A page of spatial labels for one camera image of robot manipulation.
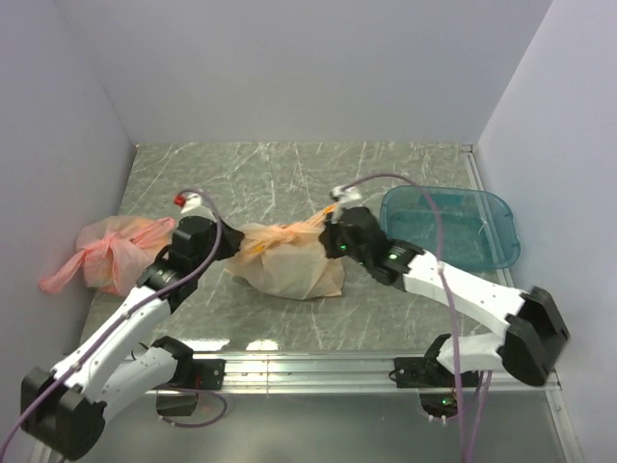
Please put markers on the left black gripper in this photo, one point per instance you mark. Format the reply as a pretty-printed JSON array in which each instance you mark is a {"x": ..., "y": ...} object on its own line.
[{"x": 230, "y": 239}]

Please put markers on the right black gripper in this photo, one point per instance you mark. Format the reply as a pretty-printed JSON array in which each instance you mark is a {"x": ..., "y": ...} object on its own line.
[{"x": 330, "y": 236}]

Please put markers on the orange plastic bag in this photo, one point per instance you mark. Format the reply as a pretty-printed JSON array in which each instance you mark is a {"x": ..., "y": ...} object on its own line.
[{"x": 288, "y": 261}]

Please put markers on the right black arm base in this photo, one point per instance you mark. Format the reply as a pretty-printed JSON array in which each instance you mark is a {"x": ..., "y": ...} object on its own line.
[{"x": 436, "y": 385}]

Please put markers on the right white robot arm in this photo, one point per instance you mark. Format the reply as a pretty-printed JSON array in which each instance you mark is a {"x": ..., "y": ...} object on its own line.
[{"x": 526, "y": 331}]

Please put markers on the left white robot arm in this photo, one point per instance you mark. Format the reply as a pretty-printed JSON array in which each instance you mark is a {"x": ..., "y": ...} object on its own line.
[{"x": 67, "y": 407}]

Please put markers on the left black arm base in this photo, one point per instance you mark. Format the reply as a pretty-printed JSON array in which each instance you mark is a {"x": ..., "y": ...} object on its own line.
[{"x": 196, "y": 398}]

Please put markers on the pink plastic bag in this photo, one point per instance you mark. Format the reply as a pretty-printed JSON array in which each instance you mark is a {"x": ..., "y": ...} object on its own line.
[{"x": 113, "y": 253}]

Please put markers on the teal plastic tray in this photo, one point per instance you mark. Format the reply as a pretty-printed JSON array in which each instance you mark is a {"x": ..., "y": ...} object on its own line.
[{"x": 479, "y": 233}]

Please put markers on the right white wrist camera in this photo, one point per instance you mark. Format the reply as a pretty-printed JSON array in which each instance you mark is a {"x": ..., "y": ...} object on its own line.
[{"x": 346, "y": 197}]

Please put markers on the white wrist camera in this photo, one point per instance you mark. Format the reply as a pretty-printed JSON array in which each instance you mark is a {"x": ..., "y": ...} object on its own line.
[
  {"x": 346, "y": 197},
  {"x": 191, "y": 204}
]

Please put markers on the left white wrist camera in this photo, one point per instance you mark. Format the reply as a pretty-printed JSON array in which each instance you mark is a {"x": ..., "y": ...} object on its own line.
[{"x": 191, "y": 204}]

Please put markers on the aluminium mounting rail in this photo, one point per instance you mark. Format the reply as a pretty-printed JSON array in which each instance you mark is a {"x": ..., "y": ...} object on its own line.
[{"x": 308, "y": 371}]

